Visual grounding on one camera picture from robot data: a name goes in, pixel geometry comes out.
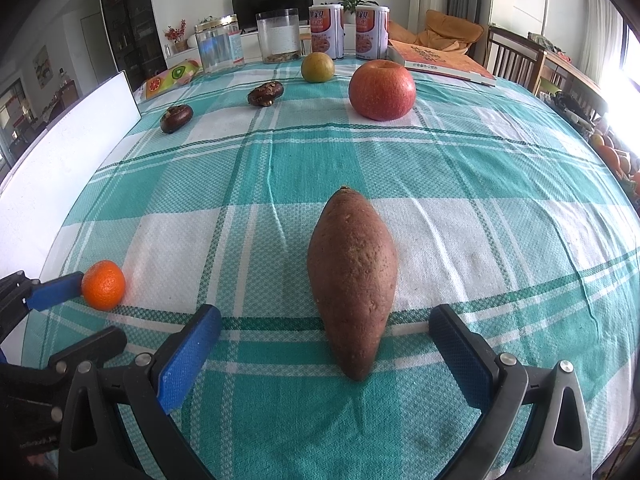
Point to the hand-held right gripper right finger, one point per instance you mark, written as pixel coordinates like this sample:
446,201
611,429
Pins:
460,360

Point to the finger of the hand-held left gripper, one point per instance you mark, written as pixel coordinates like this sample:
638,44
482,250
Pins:
55,290
95,345

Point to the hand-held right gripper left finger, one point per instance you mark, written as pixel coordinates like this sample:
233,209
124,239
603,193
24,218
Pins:
190,355

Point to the small mandarin orange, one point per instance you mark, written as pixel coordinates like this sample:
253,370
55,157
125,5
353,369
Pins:
102,285

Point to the large sweet potato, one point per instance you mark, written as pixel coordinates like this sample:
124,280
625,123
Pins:
352,285

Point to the white board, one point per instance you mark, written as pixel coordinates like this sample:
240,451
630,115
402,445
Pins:
60,170

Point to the green plaid tablecloth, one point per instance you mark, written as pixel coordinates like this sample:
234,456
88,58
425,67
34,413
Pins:
450,210

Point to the fruit print box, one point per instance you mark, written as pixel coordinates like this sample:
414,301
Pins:
167,77

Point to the basket of fruit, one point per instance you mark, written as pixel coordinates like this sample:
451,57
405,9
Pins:
615,155

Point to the red flower arrangement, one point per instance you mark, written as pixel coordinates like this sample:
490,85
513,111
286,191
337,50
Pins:
175,35

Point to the red apple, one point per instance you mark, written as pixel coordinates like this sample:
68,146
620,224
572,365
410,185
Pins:
382,89

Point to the black display cabinet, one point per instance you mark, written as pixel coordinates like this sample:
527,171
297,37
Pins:
125,15

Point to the glass jar with gold lid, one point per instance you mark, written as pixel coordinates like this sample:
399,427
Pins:
217,42

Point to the orange book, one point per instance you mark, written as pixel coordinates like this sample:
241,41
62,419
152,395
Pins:
440,62

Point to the wooden chair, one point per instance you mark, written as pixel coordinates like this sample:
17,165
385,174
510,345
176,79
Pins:
515,55

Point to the wooden side desk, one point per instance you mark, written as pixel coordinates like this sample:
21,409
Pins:
570,67

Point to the green citrus fruit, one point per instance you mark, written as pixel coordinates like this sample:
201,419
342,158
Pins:
317,66

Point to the orange lounge chair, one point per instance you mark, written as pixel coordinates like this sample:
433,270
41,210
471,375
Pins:
440,30

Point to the clear plastic jar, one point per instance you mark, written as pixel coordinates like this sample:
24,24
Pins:
278,35

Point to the pink tin can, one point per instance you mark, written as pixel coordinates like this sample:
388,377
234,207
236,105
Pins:
326,30
372,30

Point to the bright window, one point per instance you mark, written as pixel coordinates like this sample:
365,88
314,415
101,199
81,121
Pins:
631,60

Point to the flat screen television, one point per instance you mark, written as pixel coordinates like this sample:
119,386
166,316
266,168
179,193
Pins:
272,5

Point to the white curtain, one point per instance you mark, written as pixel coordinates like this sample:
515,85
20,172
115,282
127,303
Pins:
595,25

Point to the green plant in white pot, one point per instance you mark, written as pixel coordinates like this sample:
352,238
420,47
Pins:
352,2

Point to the framed wall picture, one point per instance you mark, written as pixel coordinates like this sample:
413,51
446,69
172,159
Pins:
42,65

